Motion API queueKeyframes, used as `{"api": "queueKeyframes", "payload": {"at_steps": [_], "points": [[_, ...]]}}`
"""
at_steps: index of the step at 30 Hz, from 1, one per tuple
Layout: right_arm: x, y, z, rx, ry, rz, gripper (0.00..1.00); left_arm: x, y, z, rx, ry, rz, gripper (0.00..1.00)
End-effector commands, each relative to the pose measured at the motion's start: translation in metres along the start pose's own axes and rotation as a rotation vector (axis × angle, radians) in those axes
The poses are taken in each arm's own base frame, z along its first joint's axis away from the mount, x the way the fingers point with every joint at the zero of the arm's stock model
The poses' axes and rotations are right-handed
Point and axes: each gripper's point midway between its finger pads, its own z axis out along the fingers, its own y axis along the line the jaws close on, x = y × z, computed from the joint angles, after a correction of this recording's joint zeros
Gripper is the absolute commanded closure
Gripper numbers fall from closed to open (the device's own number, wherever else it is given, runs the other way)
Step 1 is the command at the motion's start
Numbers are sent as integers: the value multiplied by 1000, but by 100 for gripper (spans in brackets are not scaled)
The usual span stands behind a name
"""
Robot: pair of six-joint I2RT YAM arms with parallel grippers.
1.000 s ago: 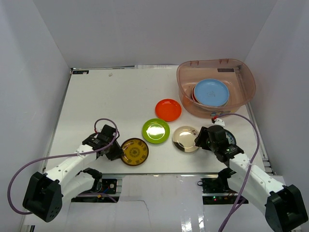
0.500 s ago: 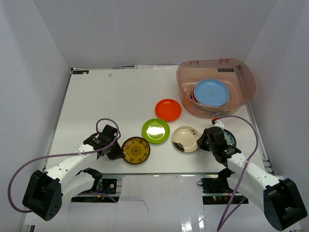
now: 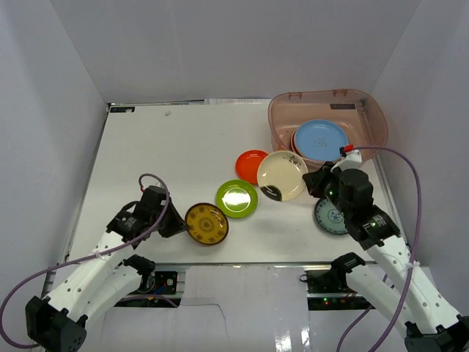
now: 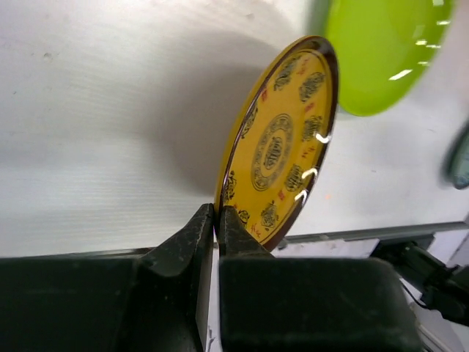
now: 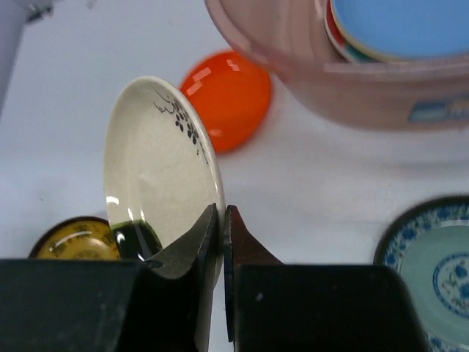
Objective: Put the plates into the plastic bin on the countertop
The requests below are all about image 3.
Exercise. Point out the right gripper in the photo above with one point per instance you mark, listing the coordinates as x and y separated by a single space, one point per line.
314 182

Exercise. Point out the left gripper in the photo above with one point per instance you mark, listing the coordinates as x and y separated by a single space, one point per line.
173 221

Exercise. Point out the yellow brown patterned plate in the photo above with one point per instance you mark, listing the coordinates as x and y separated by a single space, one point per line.
207 224

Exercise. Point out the cream brown glossy plate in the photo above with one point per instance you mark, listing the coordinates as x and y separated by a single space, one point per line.
280 176

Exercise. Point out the light blue plate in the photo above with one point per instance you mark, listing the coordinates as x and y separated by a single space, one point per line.
320 140

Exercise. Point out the red teal floral plate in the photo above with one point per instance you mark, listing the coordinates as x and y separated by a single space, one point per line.
293 144

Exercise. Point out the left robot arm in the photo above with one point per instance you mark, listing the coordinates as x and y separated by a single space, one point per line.
59 322

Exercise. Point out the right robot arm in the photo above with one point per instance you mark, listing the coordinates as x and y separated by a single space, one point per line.
410 302

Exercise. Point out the blue white porcelain plate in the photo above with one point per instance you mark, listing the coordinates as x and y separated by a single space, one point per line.
328 218

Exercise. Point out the lime green plate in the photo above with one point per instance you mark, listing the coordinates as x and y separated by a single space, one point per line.
237 199

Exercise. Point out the orange plate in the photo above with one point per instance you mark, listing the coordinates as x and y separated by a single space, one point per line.
247 165

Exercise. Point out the small black label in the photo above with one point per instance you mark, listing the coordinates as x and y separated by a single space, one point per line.
122 109

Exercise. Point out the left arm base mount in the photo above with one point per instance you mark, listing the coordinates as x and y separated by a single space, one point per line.
156 290

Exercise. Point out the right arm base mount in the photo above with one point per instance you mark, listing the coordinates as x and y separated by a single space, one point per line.
324 293

